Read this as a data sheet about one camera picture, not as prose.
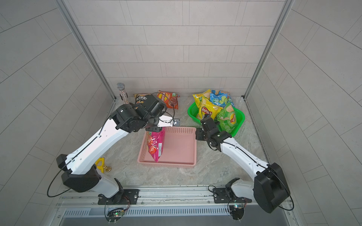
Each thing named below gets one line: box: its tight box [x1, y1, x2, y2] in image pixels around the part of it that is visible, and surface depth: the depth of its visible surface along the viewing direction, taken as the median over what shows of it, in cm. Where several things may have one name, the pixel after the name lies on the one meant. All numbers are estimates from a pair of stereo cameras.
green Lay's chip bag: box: [216, 102, 237, 134], surface depth 90 cm
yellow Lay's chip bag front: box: [192, 88, 218, 113], surface depth 95 cm
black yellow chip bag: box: [133, 93, 151, 105], surface depth 108 cm
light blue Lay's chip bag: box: [209, 89, 236, 108], surface depth 98 cm
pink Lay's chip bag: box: [147, 126, 166, 163], surface depth 66 cm
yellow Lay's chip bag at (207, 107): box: [197, 96, 223, 121], surface depth 93 cm
